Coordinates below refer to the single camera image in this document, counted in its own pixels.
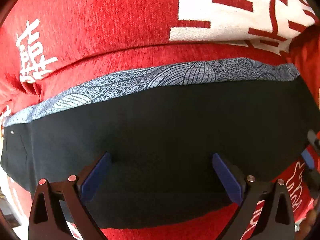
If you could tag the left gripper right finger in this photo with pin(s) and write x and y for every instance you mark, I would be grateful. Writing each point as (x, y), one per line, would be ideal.
(276, 219)

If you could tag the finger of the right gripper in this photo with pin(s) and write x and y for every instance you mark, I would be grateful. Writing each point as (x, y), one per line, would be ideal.
(311, 154)

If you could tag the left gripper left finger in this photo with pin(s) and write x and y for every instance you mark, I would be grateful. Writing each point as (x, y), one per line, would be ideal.
(47, 220)

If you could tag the black pants grey waistband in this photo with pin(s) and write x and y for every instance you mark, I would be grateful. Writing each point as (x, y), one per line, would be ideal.
(161, 127)

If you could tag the red sofa with white characters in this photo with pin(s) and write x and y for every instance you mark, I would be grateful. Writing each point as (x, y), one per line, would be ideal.
(49, 46)

